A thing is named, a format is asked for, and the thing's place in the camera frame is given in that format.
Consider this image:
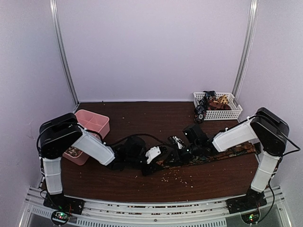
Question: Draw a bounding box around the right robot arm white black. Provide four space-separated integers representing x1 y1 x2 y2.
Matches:
167 107 289 209

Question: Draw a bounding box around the yellow patterned tie in basket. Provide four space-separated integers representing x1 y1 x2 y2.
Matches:
214 95 229 105

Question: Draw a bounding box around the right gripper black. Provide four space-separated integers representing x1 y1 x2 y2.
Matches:
163 142 201 166

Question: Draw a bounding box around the pink divided organizer box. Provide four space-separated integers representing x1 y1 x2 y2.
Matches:
63 109 110 166

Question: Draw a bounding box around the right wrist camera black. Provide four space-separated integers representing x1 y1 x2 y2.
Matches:
168 124 209 153

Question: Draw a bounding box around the cream paisley rolled tie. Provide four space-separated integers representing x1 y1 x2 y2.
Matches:
65 147 82 157

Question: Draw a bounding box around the right aluminium frame post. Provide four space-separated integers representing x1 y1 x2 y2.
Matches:
232 0 259 99

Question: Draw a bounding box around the navy floral tie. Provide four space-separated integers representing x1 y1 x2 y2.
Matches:
194 91 216 124

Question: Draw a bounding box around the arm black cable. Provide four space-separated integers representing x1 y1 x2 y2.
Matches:
246 113 301 213
36 122 171 157

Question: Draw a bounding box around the right arm base board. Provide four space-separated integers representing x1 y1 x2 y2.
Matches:
226 196 267 224

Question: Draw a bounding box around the brown green patterned tie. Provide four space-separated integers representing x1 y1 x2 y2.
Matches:
156 142 261 169

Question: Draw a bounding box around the aluminium front rail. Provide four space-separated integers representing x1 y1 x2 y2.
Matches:
23 185 285 227

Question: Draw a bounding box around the white perforated plastic basket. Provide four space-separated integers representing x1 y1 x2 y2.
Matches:
193 91 243 123

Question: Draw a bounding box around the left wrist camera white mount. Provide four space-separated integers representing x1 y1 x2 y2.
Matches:
145 146 167 164

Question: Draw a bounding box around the left aluminium frame post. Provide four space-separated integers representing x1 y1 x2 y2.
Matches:
49 0 80 106

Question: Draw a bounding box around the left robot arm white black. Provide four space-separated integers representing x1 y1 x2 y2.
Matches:
36 110 165 210

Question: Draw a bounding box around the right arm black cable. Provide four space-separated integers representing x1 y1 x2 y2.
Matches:
246 113 301 213

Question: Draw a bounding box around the aluminium frame post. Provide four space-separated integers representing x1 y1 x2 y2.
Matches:
232 0 259 99
49 0 80 106

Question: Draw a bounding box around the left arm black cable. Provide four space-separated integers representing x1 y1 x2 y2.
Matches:
36 122 171 157

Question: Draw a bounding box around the brown patterned tie in basket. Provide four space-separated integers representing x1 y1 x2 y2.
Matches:
207 100 231 111

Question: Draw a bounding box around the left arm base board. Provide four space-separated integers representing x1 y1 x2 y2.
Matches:
43 196 85 225

